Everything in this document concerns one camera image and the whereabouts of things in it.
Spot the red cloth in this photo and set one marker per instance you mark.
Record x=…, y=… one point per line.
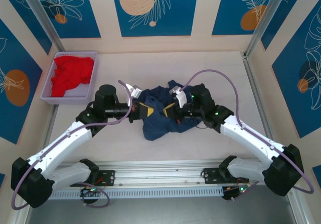
x=72, y=73

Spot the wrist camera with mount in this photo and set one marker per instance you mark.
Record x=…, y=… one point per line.
x=181, y=98
x=136, y=92

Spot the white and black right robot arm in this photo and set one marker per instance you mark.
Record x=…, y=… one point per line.
x=250, y=138

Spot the blue floral wall panel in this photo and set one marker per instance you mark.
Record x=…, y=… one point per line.
x=225, y=20
x=318, y=172
x=15, y=123
x=2, y=181
x=288, y=83
x=286, y=10
x=75, y=20
x=23, y=10
x=175, y=20

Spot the black electronics board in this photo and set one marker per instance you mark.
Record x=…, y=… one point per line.
x=233, y=192
x=87, y=191

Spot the aluminium frame post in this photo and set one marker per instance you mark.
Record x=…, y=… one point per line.
x=263, y=15
x=42, y=15

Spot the lilac perforated plastic basket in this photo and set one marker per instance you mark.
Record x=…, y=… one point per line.
x=47, y=93

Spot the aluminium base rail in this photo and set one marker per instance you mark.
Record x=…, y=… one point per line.
x=155, y=171

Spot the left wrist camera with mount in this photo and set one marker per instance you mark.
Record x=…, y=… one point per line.
x=136, y=92

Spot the aluminium table side rail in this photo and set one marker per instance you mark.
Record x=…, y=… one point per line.
x=17, y=216
x=258, y=96

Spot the grey metal shelf plate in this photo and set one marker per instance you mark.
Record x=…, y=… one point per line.
x=163, y=212

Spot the navy blue t-shirt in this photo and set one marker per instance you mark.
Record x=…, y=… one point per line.
x=155, y=126

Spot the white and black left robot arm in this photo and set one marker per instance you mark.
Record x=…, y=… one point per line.
x=62, y=143

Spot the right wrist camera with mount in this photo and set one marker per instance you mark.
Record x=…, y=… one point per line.
x=181, y=98

